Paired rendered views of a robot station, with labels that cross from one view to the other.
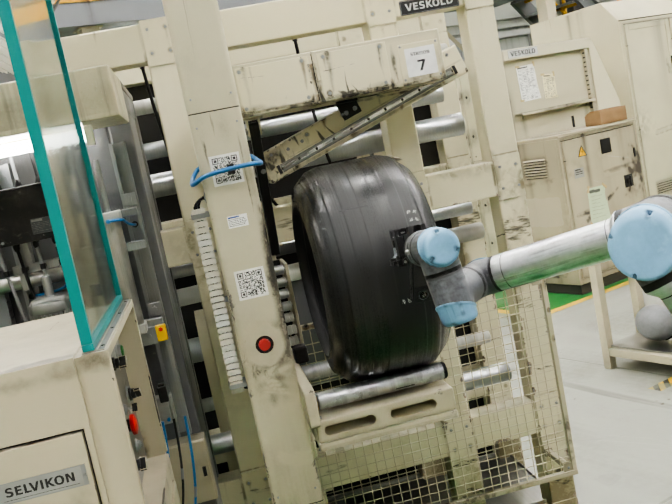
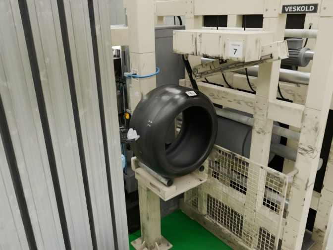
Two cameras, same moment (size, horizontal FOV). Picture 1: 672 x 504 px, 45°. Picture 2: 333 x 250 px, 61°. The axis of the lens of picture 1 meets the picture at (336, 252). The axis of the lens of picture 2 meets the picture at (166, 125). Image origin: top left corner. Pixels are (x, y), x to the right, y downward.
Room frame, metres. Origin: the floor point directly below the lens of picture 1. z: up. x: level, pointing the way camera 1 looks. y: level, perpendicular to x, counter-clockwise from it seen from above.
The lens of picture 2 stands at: (1.30, -1.52, 1.87)
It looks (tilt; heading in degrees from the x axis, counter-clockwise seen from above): 21 degrees down; 61
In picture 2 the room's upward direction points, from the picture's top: 1 degrees counter-clockwise
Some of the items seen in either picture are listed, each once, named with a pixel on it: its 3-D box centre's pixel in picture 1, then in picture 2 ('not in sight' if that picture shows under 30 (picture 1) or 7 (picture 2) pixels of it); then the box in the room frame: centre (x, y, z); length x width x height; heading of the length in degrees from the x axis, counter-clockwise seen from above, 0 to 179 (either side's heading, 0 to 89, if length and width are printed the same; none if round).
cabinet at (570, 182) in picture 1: (583, 206); not in sight; (6.65, -2.06, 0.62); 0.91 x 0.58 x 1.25; 120
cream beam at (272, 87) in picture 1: (334, 77); (218, 43); (2.46, -0.10, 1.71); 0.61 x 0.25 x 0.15; 99
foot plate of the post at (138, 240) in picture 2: not in sight; (151, 243); (2.09, 0.23, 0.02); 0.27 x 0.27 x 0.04; 9
